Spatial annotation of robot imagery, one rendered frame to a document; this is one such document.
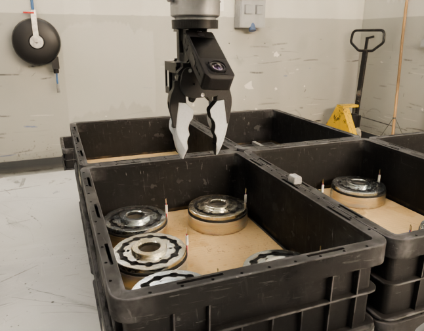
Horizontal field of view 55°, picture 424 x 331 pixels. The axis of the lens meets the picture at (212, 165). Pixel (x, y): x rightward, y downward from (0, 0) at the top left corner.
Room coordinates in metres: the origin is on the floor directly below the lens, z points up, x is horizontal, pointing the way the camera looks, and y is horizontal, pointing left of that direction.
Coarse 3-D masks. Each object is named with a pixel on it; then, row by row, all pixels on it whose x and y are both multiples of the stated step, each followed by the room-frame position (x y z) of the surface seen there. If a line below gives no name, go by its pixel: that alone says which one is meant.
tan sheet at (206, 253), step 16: (176, 224) 0.65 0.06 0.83; (192, 240) 0.59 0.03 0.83; (208, 240) 0.59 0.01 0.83; (224, 240) 0.59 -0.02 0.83; (240, 240) 0.59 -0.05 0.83; (256, 240) 0.59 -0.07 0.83; (272, 240) 0.59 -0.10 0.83; (192, 256) 0.54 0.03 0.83; (208, 256) 0.54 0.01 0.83; (224, 256) 0.54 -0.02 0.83; (240, 256) 0.54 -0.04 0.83; (208, 272) 0.49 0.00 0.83
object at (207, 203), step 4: (208, 200) 0.66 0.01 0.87; (212, 200) 0.67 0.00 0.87; (216, 200) 0.67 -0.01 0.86; (220, 200) 0.67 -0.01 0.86; (224, 200) 0.66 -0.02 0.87; (228, 200) 0.66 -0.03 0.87; (204, 204) 0.65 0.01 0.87; (208, 204) 0.65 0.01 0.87; (228, 204) 0.65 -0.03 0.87; (208, 208) 0.64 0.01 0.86; (212, 208) 0.63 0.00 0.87; (216, 208) 0.63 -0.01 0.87; (220, 208) 0.63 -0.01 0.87; (224, 208) 0.63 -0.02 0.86; (228, 208) 0.64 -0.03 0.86
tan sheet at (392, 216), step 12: (324, 192) 0.80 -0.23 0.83; (384, 204) 0.73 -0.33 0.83; (396, 204) 0.73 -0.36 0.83; (372, 216) 0.68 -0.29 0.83; (384, 216) 0.68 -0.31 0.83; (396, 216) 0.68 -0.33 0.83; (408, 216) 0.68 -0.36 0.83; (420, 216) 0.68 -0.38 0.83; (396, 228) 0.63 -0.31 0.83; (408, 228) 0.63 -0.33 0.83
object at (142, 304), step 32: (160, 160) 0.70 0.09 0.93; (256, 160) 0.70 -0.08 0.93; (96, 224) 0.44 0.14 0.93; (352, 224) 0.44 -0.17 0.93; (320, 256) 0.37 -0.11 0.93; (352, 256) 0.37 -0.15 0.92; (384, 256) 0.39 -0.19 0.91; (160, 288) 0.31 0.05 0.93; (192, 288) 0.31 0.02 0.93; (224, 288) 0.32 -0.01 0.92; (256, 288) 0.33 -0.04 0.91; (128, 320) 0.29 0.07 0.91
